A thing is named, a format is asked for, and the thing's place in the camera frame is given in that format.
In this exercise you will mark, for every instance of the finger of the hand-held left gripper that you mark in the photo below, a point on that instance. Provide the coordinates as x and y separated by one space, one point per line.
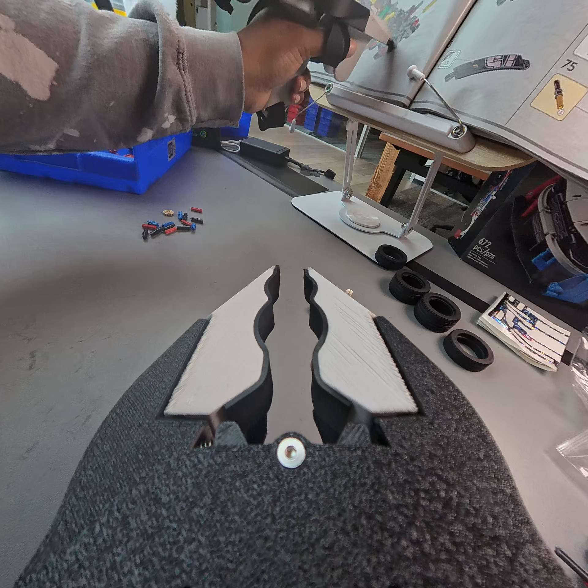
379 34

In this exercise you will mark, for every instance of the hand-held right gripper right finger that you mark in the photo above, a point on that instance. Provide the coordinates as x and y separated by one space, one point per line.
363 367

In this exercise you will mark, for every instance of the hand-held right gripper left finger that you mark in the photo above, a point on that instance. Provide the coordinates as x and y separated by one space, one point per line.
216 367

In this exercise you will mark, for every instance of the toy instruction booklet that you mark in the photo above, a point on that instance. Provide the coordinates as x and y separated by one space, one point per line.
505 46

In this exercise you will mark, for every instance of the blue plastic parts bin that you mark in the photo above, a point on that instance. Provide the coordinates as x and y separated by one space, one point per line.
239 126
115 170

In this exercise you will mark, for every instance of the person's left forearm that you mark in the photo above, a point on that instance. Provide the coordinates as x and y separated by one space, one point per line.
115 78

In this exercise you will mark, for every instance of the grey desk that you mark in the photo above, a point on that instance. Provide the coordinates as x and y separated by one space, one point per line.
115 298

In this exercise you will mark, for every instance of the person's left hand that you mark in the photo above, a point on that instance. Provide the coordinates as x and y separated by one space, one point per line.
275 59

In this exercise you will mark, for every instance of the stack of red blue bins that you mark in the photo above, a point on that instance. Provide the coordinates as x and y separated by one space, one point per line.
321 121

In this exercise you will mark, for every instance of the wooden side table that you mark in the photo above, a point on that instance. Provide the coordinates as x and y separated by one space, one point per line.
383 170

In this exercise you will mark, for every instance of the pile of small connector pins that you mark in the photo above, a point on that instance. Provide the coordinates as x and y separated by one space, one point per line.
172 226

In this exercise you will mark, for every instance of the black power adapter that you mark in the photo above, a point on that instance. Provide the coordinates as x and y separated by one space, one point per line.
264 150

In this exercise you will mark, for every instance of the white metal book stand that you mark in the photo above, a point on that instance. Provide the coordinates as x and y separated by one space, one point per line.
330 211

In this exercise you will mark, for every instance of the toy sticker sheet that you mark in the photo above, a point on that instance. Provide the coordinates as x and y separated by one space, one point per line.
523 330

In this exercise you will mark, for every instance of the black device with green lights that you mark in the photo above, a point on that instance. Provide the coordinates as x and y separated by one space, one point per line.
206 137

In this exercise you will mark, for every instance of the black toy set box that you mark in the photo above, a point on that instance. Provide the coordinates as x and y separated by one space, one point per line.
496 239

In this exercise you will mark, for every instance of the clear plastic bag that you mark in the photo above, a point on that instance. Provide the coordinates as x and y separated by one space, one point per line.
576 450

